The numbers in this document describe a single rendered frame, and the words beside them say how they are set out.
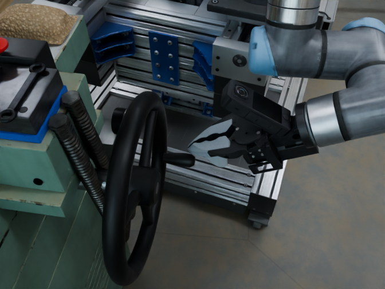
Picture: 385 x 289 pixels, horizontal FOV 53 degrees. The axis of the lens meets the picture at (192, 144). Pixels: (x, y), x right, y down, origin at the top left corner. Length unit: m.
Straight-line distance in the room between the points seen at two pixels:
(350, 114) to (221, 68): 0.45
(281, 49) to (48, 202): 0.39
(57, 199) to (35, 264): 0.22
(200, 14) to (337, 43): 0.55
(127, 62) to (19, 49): 0.73
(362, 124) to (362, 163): 1.21
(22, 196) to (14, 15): 0.34
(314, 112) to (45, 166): 0.37
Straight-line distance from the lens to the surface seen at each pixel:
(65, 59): 0.72
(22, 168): 0.52
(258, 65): 0.60
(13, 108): 0.47
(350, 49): 0.62
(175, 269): 1.40
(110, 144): 0.91
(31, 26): 0.74
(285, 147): 0.63
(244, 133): 0.61
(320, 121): 0.58
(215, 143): 0.63
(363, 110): 0.57
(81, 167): 0.54
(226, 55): 0.91
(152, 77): 1.23
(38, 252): 0.73
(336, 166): 1.73
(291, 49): 0.60
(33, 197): 0.55
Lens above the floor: 1.30
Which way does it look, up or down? 50 degrees down
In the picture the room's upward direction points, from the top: straight up
